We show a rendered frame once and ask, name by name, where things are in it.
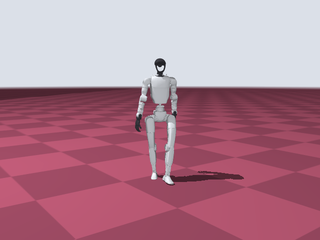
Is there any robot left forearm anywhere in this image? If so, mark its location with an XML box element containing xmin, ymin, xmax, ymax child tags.
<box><xmin>171</xmin><ymin>100</ymin><xmax>178</xmax><ymax>114</ymax></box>

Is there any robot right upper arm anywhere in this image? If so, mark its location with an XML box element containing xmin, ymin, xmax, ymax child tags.
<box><xmin>140</xmin><ymin>77</ymin><xmax>152</xmax><ymax>102</ymax></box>

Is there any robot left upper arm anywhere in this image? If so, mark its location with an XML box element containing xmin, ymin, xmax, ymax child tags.
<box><xmin>169</xmin><ymin>77</ymin><xmax>178</xmax><ymax>101</ymax></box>

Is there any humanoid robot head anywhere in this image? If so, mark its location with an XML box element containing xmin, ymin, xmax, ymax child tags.
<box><xmin>154</xmin><ymin>58</ymin><xmax>166</xmax><ymax>77</ymax></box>

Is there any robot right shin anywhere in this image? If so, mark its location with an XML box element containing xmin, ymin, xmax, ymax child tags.
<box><xmin>149</xmin><ymin>148</ymin><xmax>157</xmax><ymax>173</ymax></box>

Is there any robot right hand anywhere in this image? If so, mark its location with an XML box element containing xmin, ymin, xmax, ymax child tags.
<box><xmin>135</xmin><ymin>114</ymin><xmax>142</xmax><ymax>132</ymax></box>

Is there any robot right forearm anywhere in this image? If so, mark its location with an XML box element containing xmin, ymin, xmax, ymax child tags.
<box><xmin>136</xmin><ymin>95</ymin><xmax>145</xmax><ymax>118</ymax></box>

